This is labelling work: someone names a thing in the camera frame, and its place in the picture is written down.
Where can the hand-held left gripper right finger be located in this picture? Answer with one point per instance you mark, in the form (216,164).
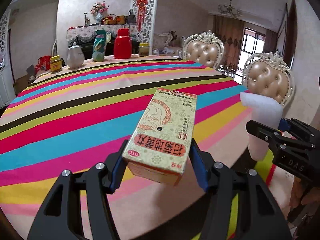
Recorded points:
(200,170)

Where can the white lattice screen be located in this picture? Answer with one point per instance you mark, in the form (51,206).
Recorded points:
(152,17)

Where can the colourful striped tablecloth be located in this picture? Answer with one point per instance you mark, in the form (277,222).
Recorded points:
(75,135)

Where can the brown patterned curtain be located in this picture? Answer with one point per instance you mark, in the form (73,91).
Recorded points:
(228,40)

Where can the person's right hand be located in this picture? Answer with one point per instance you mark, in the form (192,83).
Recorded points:
(298,192)

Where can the orange bag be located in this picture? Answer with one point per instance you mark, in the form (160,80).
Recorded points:
(120,20)

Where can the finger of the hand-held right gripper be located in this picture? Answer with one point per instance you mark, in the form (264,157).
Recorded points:
(262,132)
(297,127)

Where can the cardboard box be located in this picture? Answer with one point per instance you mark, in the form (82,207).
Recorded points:
(23,80)

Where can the floral lace piano cover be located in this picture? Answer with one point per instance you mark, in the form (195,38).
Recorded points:
(82,33)

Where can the narrow brown curtain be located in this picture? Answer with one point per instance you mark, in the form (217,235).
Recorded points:
(271,41)

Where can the red and woven basket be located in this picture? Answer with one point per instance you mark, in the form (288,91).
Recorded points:
(109,20)

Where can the red thermos jug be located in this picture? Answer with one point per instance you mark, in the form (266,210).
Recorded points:
(122,46)

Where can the gold tufted white-frame chair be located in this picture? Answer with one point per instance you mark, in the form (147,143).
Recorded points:
(202,52)
(267,80)

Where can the brown jar yellow lid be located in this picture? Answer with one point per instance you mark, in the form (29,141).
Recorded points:
(55,65)

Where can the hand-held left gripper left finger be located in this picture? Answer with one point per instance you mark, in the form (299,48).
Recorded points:
(116,177)

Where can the red gift box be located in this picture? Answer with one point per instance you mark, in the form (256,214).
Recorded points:
(43,62)

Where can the green floral vase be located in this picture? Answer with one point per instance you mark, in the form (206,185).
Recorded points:
(99,47)

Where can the ornate white sofa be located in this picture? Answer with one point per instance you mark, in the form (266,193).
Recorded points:
(162,42)

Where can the window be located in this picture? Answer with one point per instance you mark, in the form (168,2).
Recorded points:
(252,52)

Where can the red knot wall hanging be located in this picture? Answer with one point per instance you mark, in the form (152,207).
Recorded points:
(142,2)

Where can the dark wooden door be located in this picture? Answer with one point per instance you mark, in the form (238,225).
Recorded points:
(291,35)

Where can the black piano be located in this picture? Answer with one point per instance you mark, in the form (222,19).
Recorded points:
(88,48)

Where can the long white foam block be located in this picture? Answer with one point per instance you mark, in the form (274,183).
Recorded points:
(262,110)

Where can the white cabinet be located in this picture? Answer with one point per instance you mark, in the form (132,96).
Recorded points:
(6,85)

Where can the white lattice wall panel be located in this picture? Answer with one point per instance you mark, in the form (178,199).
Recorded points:
(4,40)

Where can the flower bouquet in vase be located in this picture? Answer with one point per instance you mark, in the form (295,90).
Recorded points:
(100,10)

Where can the dark candlestick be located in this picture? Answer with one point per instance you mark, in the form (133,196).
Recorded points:
(86,20)

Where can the glass jar yellow lid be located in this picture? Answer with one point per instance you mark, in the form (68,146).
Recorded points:
(144,51)

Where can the beige patterned medicine box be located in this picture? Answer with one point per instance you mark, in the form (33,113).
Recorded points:
(160,135)

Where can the black handbag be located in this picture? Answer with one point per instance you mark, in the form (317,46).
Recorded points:
(130,18)

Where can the brass chandelier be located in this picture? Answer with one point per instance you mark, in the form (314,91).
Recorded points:
(230,10)

